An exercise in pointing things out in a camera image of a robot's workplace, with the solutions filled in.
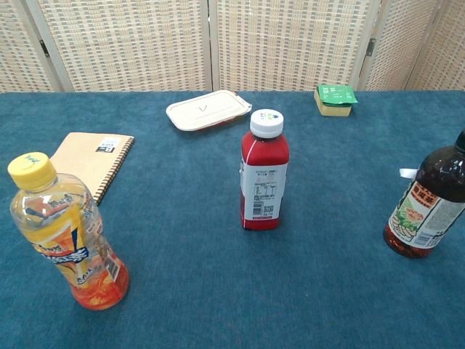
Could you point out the yellow-cap orange tea bottle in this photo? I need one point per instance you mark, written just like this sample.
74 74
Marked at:
65 236

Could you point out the dark brown tea bottle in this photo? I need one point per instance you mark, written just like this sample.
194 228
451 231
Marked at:
436 181

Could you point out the red juice bottle white cap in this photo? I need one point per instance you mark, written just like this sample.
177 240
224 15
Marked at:
263 160

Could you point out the white lidded lunch box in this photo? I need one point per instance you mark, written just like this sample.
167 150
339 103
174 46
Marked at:
207 109

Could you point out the blue felt table cloth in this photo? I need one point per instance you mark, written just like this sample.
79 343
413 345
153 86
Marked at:
189 254

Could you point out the kraft spiral notebook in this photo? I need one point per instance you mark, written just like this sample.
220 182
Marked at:
83 160

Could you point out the woven folding screen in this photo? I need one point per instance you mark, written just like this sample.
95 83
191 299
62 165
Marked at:
127 43

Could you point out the black screen hinge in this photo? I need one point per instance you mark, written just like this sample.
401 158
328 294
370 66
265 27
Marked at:
370 46

